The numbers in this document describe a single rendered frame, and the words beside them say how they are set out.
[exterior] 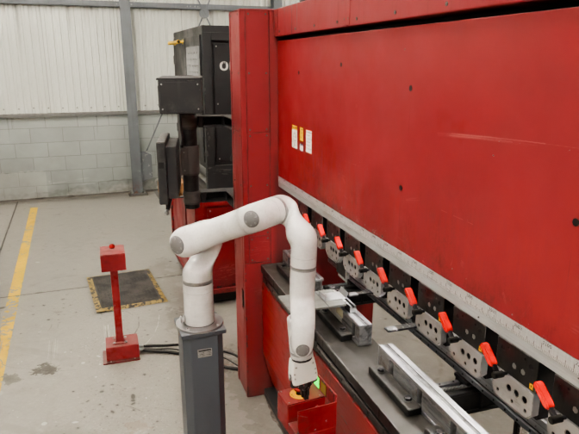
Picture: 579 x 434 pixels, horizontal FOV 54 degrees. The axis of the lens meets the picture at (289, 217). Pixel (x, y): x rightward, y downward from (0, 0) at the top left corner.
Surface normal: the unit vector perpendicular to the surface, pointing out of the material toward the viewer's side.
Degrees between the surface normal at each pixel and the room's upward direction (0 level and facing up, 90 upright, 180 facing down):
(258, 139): 90
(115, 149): 90
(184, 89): 90
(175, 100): 90
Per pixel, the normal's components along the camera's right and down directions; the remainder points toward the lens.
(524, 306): -0.95, 0.08
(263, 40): 0.32, 0.25
